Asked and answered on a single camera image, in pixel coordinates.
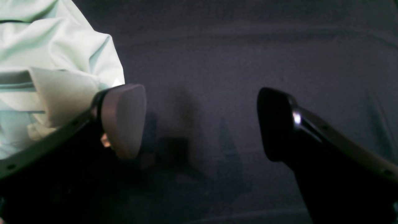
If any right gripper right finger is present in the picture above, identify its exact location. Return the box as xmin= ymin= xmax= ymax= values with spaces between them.
xmin=257 ymin=87 xmax=398 ymax=224

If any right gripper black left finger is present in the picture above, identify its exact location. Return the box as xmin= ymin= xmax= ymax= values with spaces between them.
xmin=1 ymin=84 xmax=147 ymax=224

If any light green T-shirt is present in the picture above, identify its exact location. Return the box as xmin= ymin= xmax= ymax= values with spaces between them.
xmin=0 ymin=0 xmax=125 ymax=159

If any black table cloth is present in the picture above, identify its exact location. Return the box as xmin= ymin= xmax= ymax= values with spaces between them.
xmin=74 ymin=0 xmax=397 ymax=224

